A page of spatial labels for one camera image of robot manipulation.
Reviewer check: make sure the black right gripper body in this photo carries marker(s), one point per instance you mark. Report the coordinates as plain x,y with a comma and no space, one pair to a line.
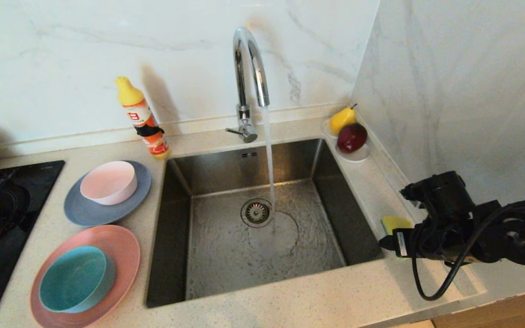
445,241

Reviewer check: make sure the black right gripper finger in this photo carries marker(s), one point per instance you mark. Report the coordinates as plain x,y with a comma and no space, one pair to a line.
386,241

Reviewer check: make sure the yellow fish-shaped sponge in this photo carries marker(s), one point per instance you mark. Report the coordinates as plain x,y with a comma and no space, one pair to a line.
394,223

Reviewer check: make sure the chrome gooseneck faucet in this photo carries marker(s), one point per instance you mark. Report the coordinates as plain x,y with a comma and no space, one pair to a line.
243,113

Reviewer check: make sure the yellow-capped orange dish soap bottle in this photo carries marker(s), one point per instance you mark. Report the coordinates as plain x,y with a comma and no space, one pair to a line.
146,120

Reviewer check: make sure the pale pink bowl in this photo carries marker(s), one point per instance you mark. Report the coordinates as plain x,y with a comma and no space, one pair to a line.
107,182

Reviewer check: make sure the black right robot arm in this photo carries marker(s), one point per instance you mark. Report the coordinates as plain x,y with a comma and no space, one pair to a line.
522,237

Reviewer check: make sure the stainless steel sink basin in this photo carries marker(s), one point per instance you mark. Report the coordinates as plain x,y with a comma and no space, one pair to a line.
226,269

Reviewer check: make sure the small white dish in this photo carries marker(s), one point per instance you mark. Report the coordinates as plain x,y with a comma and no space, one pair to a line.
357,157

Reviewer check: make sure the light wooden cabinet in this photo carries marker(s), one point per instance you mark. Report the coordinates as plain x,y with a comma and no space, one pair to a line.
508,314

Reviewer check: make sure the dark red apple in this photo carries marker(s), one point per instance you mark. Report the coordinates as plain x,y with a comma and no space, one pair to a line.
351,137

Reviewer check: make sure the yellow pear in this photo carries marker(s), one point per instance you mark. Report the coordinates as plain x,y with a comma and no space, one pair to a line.
341,120

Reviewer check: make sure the round metal drain strainer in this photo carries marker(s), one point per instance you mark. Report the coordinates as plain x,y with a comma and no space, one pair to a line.
256,212

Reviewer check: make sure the pink plate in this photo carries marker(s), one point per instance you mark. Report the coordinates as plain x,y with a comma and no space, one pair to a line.
123,248

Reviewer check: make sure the blue-grey plate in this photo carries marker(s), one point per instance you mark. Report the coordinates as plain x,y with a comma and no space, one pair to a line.
84,214

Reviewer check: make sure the teal bowl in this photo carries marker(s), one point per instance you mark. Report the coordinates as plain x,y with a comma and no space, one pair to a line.
72,279

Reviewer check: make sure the black induction cooktop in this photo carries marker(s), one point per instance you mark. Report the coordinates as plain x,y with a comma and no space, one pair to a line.
2,237

